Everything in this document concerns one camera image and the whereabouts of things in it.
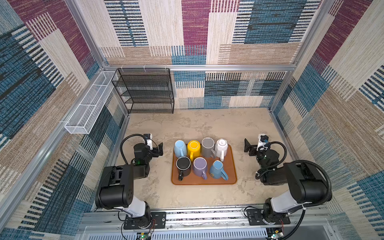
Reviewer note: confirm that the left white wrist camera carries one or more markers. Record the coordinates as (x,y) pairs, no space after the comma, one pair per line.
(149,140)

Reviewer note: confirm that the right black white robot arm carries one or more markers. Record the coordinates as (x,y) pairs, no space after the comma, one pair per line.
(309,184)

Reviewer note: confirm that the grey mug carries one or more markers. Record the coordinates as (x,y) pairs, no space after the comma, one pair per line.
(208,148)

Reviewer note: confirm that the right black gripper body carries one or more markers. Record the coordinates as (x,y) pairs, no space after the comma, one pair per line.
(252,148)

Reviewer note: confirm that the teal blue mug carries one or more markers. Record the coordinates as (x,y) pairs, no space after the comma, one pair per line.
(217,171)

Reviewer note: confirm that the aluminium front rail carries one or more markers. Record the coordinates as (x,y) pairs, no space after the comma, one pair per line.
(209,223)

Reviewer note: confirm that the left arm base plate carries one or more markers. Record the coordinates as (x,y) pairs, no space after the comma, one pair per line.
(157,220)

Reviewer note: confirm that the white mug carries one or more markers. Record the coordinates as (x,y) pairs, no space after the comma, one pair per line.
(221,149)

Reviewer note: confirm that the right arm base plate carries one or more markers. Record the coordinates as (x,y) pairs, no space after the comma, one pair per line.
(256,218)

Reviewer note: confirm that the black wire shelf rack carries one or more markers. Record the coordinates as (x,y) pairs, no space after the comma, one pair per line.
(145,90)

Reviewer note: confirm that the black mug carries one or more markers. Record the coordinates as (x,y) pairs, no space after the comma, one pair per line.
(183,165)

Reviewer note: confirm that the yellow mug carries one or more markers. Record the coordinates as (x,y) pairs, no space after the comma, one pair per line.
(194,150)

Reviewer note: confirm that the lavender mug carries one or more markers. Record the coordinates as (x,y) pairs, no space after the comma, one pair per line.
(200,168)

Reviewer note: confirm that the light blue mug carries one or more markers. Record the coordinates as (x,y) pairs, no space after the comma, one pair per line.
(180,149)

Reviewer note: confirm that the white mesh wall basket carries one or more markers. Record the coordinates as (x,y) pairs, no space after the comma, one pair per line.
(87,112)

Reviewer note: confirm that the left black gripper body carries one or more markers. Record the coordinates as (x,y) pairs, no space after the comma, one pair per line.
(156,150)

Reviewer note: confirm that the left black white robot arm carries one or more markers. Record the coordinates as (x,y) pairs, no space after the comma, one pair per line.
(116,187)

